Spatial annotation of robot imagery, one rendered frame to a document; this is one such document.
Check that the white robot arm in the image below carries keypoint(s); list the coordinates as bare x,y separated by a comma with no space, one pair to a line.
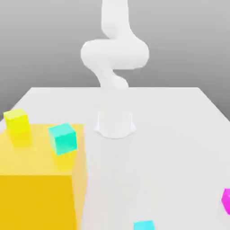
115,53

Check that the small teal cube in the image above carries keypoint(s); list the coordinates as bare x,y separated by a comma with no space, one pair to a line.
63,139

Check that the small yellow cube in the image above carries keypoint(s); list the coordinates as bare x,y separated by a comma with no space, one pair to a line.
17,124

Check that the small cyan cube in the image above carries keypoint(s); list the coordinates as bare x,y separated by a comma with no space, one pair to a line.
143,226

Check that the small magenta cube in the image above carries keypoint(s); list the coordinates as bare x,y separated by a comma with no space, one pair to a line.
226,200

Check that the large yellow box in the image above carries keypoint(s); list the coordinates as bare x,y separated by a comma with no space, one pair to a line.
36,197

